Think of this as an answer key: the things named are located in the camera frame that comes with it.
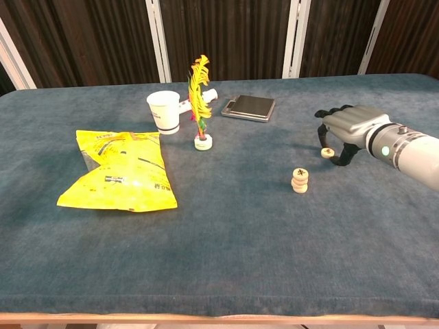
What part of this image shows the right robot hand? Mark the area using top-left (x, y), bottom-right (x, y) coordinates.
top-left (314, 105), bottom-right (392, 168)

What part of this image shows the grey digital scale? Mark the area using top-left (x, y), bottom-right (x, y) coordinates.
top-left (220, 95), bottom-right (276, 123)

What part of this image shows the white squeeze tube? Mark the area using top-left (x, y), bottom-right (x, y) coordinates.
top-left (178, 88), bottom-right (220, 116)

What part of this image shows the yellow feather shuttlecock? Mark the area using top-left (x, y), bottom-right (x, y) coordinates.
top-left (187, 54), bottom-right (214, 151)

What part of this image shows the blue table cloth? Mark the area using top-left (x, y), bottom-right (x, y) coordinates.
top-left (0, 73), bottom-right (439, 318)

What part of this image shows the white paper cup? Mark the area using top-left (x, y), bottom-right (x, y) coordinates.
top-left (146, 90), bottom-right (181, 135)

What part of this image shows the yellow snack bag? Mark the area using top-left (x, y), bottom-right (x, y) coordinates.
top-left (56, 129), bottom-right (178, 213)

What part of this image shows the wooden table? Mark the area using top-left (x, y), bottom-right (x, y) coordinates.
top-left (0, 311), bottom-right (439, 326)

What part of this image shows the white partition frame post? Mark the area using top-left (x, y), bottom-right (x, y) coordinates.
top-left (356, 0), bottom-right (390, 76)
top-left (0, 16), bottom-right (37, 90)
top-left (145, 0), bottom-right (172, 84)
top-left (281, 0), bottom-right (311, 80)

